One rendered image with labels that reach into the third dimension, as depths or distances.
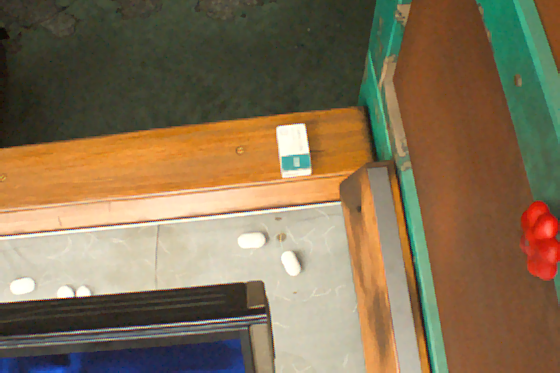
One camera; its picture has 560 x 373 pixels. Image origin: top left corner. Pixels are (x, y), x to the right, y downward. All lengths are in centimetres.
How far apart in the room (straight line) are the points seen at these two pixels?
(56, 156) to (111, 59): 99
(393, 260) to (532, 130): 38
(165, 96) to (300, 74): 34
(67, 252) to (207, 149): 22
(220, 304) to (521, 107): 24
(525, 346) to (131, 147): 59
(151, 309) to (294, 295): 38
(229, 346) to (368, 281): 31
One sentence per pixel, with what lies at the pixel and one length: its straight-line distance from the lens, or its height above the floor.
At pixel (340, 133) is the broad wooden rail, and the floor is 76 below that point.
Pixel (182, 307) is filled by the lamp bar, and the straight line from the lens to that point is 53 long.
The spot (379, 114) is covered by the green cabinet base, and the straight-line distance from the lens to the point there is 89.
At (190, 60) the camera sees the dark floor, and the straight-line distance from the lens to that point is 190.
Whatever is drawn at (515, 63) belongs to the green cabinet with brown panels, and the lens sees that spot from 45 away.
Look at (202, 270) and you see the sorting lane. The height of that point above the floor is 74.
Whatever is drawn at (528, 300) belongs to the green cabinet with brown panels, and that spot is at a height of 114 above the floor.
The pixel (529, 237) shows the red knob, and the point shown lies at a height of 124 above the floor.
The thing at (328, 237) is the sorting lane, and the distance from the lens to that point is 91.
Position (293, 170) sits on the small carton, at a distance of 89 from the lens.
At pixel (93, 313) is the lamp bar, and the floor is 110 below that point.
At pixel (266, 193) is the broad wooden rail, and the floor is 76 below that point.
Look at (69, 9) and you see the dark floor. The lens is 207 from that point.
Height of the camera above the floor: 161
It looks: 66 degrees down
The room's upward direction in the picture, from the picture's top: straight up
